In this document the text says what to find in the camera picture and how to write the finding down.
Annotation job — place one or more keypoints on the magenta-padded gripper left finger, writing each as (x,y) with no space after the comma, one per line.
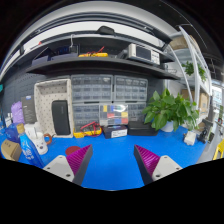
(60,165)

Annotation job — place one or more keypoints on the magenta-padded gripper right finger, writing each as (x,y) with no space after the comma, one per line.
(163,165)

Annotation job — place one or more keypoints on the blue drink bottle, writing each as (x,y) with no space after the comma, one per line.
(29,150)

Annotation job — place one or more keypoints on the flat round red coaster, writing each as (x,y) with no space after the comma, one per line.
(71,149)

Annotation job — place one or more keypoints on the small white adapter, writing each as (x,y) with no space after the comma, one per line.
(190,138)

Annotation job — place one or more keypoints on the yellow multimeter with leads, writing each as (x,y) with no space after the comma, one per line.
(81,134)

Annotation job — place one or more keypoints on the black flat case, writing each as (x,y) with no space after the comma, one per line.
(141,128)

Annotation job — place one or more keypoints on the white carton box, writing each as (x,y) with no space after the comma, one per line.
(29,130)

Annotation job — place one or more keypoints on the black rectangular case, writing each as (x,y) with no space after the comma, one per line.
(61,117)

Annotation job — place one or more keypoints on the brown cardboard box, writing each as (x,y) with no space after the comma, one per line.
(10,150)

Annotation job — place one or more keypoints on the green potted plant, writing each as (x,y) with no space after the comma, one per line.
(166,110)

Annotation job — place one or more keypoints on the blue carton box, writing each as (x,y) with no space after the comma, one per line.
(11,132)

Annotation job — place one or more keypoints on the black box, white label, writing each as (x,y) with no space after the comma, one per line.
(115,131)

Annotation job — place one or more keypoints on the yellow chair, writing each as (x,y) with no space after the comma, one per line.
(220,148)

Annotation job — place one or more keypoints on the narrow grey drawer cabinet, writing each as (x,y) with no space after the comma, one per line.
(136,111)

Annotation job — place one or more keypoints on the dark grey carton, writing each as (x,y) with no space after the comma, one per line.
(29,110)

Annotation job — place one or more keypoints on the white dotted storage bin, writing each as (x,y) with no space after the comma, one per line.
(43,100)

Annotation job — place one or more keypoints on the purple plastic bag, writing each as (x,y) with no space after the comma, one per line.
(17,112)

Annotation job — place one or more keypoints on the clear organizer, coloured parts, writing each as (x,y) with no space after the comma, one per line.
(113,115)

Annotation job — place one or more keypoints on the wide grey drawer cabinet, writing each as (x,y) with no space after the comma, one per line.
(91,88)

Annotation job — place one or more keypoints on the white metal rack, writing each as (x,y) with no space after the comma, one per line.
(196,76)

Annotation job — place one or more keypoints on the white bench instrument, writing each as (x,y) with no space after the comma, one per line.
(143,53)

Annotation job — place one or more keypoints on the yellow meter with red leads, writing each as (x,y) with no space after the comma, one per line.
(96,54)

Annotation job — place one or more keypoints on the black wall shelf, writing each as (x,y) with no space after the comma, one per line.
(100,65)

